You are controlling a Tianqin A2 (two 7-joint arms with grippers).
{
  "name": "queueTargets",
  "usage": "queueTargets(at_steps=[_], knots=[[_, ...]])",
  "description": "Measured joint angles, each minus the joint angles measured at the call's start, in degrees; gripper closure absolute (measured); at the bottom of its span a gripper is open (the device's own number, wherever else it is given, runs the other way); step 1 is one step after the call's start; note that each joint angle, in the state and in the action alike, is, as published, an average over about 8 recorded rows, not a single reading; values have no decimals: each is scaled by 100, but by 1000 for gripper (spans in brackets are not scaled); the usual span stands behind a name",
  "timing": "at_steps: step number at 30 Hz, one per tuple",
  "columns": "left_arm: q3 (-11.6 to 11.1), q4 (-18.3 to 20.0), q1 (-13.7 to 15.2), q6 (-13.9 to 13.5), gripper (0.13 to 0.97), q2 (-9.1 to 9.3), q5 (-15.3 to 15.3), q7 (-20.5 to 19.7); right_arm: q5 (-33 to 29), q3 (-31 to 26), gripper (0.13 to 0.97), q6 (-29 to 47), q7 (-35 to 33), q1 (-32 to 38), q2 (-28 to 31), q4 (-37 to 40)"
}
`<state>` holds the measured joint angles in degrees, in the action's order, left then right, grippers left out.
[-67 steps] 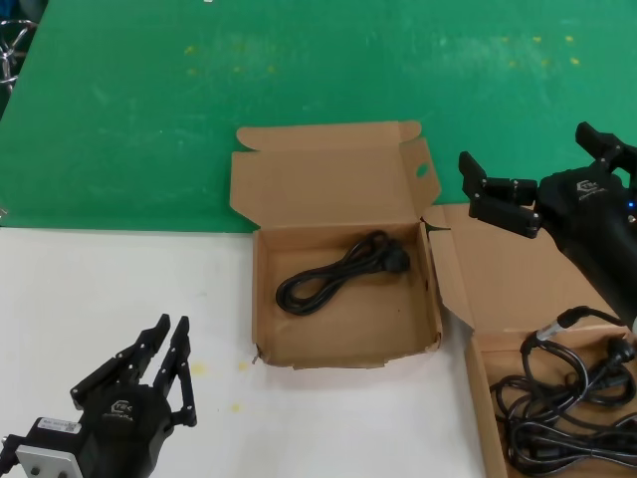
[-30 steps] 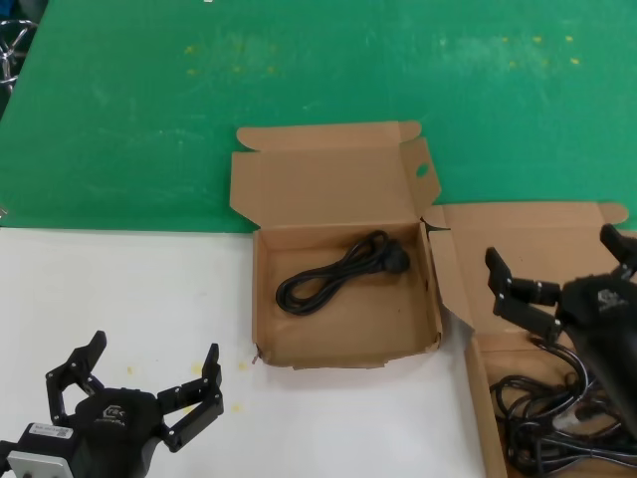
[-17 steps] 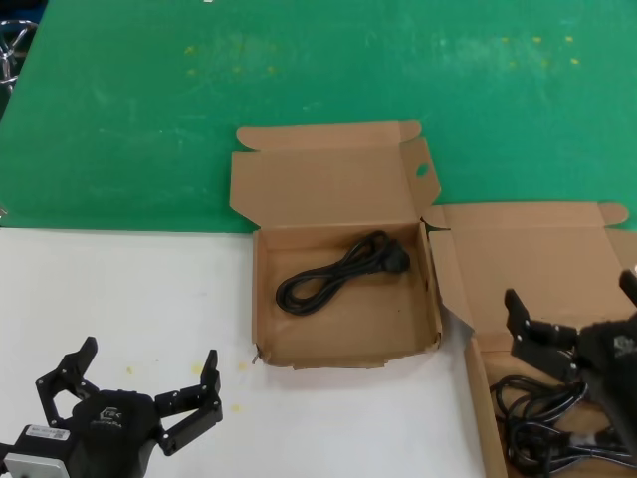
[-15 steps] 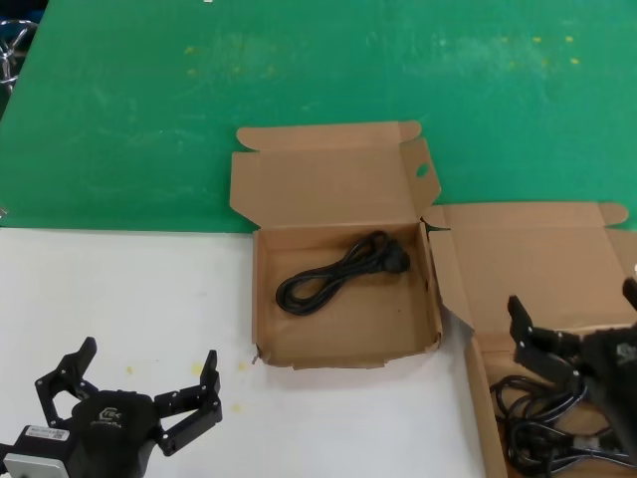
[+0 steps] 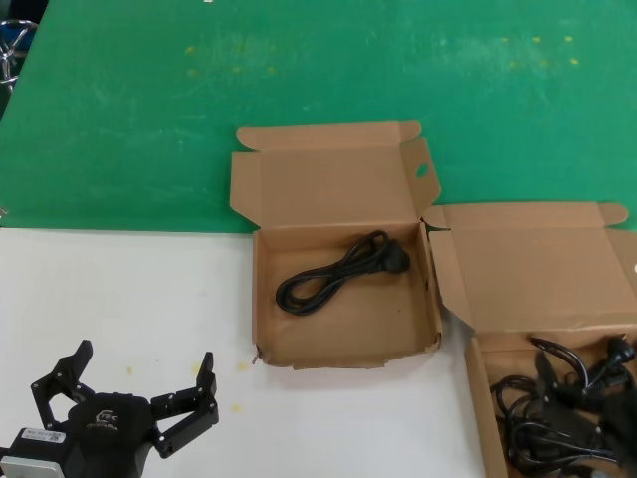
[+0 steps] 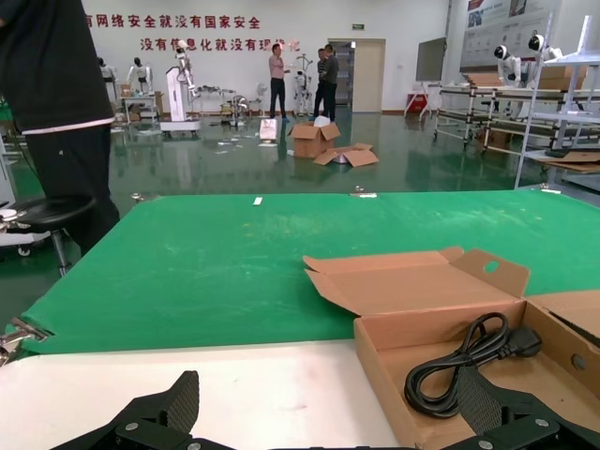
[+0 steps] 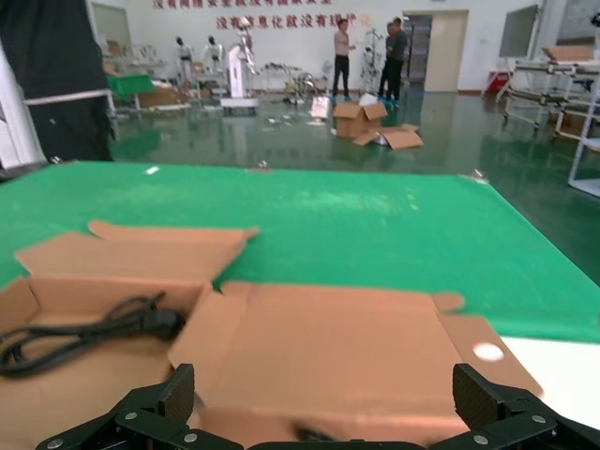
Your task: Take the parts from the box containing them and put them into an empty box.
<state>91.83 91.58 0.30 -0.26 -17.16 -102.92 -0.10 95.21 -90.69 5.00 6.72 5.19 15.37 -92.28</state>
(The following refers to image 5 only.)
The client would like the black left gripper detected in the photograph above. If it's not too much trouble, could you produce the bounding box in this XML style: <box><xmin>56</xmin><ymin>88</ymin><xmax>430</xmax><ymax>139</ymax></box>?
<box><xmin>9</xmin><ymin>339</ymin><xmax>221</xmax><ymax>478</ymax></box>

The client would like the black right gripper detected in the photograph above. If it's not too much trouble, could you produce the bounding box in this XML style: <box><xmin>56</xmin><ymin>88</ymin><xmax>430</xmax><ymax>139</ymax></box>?
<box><xmin>533</xmin><ymin>352</ymin><xmax>637</xmax><ymax>472</ymax></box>

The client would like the open cardboard box with hole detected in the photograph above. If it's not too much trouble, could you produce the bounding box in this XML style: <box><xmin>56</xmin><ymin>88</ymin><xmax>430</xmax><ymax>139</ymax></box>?
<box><xmin>229</xmin><ymin>119</ymin><xmax>444</xmax><ymax>371</ymax></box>

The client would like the green table mat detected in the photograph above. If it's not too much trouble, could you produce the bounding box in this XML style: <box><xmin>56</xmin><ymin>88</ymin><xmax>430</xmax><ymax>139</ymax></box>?
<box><xmin>0</xmin><ymin>0</ymin><xmax>637</xmax><ymax>235</ymax></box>

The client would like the chrome metal rack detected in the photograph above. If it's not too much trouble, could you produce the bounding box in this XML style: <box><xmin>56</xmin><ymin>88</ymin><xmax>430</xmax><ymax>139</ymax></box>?
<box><xmin>0</xmin><ymin>18</ymin><xmax>34</xmax><ymax>87</ymax></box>

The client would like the black power cable with plug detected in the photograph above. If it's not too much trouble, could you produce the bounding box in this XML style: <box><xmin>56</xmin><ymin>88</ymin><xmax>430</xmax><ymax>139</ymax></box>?
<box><xmin>490</xmin><ymin>335</ymin><xmax>637</xmax><ymax>429</ymax></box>

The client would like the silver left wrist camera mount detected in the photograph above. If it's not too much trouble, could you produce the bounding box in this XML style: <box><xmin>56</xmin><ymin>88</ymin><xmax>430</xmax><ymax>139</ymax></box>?
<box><xmin>0</xmin><ymin>445</ymin><xmax>64</xmax><ymax>478</ymax></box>

